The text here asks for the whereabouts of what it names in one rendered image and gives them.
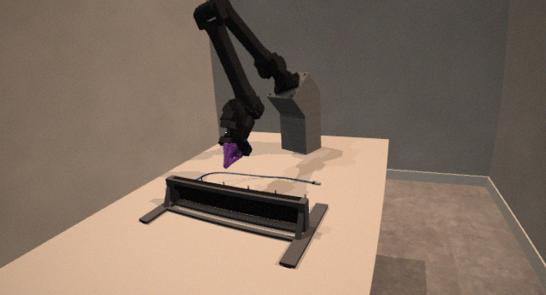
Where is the black patch panel rack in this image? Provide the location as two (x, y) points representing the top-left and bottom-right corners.
(139, 176), (328, 269)

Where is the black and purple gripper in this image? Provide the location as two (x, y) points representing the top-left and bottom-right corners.
(218, 136), (253, 169)

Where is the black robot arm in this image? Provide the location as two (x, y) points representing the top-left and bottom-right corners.
(194, 0), (299, 139)

